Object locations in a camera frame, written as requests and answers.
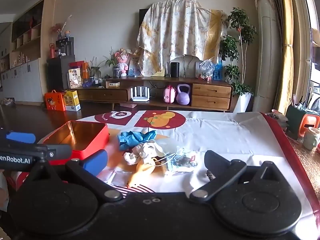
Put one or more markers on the black coffee machine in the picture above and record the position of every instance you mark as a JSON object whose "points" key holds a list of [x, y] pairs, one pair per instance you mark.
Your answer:
{"points": [[65, 46]]}

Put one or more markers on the clear plastic packet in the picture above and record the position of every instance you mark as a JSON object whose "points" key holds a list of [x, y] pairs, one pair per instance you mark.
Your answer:
{"points": [[117, 177]]}

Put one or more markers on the potted orchid plant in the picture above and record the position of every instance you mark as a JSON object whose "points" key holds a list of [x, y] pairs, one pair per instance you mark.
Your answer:
{"points": [[116, 72]]}

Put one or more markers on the pink small case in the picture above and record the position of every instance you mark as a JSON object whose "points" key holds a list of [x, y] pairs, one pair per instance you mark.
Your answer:
{"points": [[170, 96]]}

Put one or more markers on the yellow rubber chicken toy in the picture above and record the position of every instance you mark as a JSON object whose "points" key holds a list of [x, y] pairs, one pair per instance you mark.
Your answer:
{"points": [[140, 172]]}

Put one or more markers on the black cabinet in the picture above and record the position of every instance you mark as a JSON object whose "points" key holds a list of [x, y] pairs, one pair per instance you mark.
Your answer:
{"points": [[57, 72]]}

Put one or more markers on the white router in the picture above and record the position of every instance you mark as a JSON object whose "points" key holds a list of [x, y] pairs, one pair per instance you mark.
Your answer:
{"points": [[140, 96]]}

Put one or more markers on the blue nitrile glove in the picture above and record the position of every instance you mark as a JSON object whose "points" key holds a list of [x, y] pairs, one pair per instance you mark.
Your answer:
{"points": [[132, 137]]}

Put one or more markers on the small leafy potted plant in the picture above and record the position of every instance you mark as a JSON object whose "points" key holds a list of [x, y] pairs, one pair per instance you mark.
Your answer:
{"points": [[95, 70]]}

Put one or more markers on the black cylinder speaker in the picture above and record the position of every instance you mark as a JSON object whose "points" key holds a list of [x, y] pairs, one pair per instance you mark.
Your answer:
{"points": [[175, 69]]}

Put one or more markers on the beige standing air conditioner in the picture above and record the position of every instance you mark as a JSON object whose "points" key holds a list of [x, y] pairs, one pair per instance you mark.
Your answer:
{"points": [[267, 55]]}

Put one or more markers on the red metal box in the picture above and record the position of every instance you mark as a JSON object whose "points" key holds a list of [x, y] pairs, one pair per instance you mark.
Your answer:
{"points": [[95, 140]]}

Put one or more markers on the green utensil holder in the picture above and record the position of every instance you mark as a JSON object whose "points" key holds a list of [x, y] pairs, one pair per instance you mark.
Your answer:
{"points": [[293, 120]]}

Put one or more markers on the green mug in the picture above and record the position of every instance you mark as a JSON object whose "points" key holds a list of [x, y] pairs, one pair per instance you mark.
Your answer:
{"points": [[311, 140]]}

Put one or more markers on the orange gift box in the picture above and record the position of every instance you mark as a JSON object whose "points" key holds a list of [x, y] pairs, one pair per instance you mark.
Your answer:
{"points": [[53, 102]]}

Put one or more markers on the potted green tree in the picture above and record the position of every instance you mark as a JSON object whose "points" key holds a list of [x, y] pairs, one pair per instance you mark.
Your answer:
{"points": [[240, 22]]}

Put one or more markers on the black television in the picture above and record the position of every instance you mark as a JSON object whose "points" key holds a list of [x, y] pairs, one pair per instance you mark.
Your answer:
{"points": [[143, 27]]}

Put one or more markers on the purple kettlebell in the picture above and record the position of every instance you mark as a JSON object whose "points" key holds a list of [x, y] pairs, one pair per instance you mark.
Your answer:
{"points": [[183, 97]]}

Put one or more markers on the yellow and white carton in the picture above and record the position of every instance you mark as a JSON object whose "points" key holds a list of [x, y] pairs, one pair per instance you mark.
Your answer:
{"points": [[72, 101]]}

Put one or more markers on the clear plastic bag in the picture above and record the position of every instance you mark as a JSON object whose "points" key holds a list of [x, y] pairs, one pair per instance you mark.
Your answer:
{"points": [[206, 70]]}

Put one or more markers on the yellow patterned sheet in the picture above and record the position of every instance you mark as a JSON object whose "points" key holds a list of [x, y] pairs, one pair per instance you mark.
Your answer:
{"points": [[175, 35]]}

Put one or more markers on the orange stool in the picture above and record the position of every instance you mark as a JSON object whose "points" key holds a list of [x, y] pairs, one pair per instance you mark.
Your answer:
{"points": [[310, 120]]}

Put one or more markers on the dark teapot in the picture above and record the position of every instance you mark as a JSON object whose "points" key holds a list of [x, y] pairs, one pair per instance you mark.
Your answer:
{"points": [[107, 77]]}

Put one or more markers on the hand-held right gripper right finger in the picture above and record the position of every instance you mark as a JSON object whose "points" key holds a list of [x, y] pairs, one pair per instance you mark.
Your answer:
{"points": [[217, 161]]}

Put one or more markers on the wall shelf cabinet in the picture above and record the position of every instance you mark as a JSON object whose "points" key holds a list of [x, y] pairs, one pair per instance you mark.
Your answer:
{"points": [[25, 80]]}

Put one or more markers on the wooden TV cabinet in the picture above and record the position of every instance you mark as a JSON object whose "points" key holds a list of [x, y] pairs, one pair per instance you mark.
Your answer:
{"points": [[211, 96]]}

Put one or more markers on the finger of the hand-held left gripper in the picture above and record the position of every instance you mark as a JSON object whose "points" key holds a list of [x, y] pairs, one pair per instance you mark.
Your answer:
{"points": [[60, 151], [20, 137]]}

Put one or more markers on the red thermos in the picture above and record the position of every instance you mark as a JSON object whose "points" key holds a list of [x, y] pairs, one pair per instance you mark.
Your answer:
{"points": [[52, 51]]}

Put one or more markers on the cotton swab bag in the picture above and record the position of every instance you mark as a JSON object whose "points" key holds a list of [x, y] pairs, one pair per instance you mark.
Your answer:
{"points": [[170, 165]]}

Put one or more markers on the blue toy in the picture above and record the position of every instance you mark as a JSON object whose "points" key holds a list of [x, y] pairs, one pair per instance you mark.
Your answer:
{"points": [[87, 84]]}

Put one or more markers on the blue bottle pack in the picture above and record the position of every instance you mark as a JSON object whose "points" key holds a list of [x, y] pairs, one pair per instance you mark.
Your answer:
{"points": [[218, 72]]}

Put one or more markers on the pink doll bouquet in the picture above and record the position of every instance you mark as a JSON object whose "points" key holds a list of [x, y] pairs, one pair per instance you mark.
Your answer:
{"points": [[122, 60]]}

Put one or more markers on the white gauze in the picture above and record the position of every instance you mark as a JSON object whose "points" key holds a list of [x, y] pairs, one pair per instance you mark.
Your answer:
{"points": [[131, 158]]}

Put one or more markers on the yellow curtain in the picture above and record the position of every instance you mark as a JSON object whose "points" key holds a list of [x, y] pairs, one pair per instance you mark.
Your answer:
{"points": [[286, 67]]}

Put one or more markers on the white cloth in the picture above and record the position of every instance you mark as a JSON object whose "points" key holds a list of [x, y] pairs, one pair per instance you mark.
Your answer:
{"points": [[147, 151]]}

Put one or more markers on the clear packet with dark item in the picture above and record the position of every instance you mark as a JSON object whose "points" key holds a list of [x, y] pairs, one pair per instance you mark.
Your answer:
{"points": [[185, 162]]}

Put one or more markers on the white and red printed tablecloth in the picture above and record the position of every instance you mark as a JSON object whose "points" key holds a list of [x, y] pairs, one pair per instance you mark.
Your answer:
{"points": [[225, 135]]}

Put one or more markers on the small yellow box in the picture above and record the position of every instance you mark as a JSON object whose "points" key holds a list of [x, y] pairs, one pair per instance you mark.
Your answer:
{"points": [[112, 84]]}

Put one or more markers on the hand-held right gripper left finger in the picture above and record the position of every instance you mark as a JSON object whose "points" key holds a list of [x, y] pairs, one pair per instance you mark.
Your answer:
{"points": [[96, 162]]}

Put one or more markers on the white fan-shaped ornament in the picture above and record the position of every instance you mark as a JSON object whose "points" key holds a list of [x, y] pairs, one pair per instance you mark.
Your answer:
{"points": [[188, 66]]}

